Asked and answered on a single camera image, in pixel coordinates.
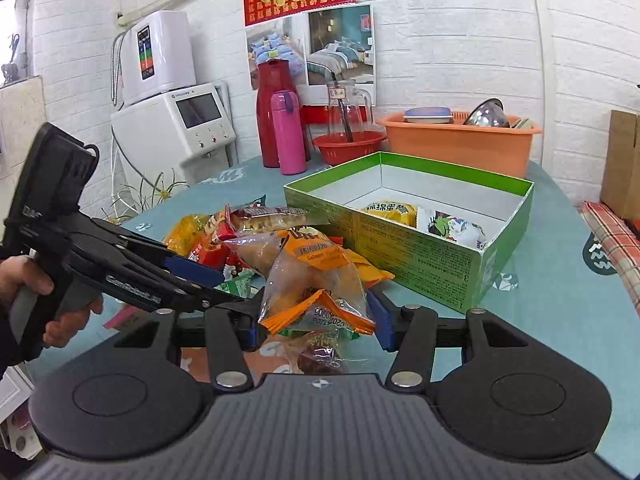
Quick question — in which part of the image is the orange clear snack bag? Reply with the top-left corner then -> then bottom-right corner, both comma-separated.
224,228 -> 375,335

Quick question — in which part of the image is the clear snack pack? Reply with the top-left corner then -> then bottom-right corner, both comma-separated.
226,206 -> 330,236

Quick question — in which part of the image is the white blue chip bag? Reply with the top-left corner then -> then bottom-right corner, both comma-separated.
416,207 -> 486,250

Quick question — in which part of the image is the yellow snack bag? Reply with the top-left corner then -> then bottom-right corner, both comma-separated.
361,200 -> 418,228

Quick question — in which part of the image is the person's left hand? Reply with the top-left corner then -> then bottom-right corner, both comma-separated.
0,253 -> 106,350

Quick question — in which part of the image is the green cardboard box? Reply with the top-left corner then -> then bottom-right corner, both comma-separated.
284,152 -> 534,312

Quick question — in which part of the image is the red snack packet pile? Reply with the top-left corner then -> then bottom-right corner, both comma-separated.
189,210 -> 247,281

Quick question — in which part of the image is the white water dispenser machine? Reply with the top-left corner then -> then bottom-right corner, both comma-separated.
111,82 -> 236,196

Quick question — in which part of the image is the red plastic basket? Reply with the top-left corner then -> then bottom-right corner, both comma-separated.
312,131 -> 387,166

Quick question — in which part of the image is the orange plastic basin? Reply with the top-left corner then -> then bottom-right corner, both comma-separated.
378,110 -> 542,178

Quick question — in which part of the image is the white water purifier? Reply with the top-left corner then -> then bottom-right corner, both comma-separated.
120,10 -> 196,106

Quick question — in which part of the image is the plaid bed mat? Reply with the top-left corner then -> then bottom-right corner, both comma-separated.
580,202 -> 639,313

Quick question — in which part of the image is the pink thermos bottle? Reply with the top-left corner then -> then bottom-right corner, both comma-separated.
270,90 -> 306,176

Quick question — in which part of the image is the glass pitcher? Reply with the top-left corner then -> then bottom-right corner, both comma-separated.
326,80 -> 373,142

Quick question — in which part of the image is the stainless steel bowl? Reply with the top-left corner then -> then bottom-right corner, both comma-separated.
464,98 -> 510,128

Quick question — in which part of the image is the brown cardboard box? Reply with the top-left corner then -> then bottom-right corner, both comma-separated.
600,110 -> 640,221

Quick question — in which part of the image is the dark red thermos jug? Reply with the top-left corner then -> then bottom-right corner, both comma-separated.
256,58 -> 310,176

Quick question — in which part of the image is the bedroom photo poster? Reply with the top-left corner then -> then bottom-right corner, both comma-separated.
245,4 -> 375,105

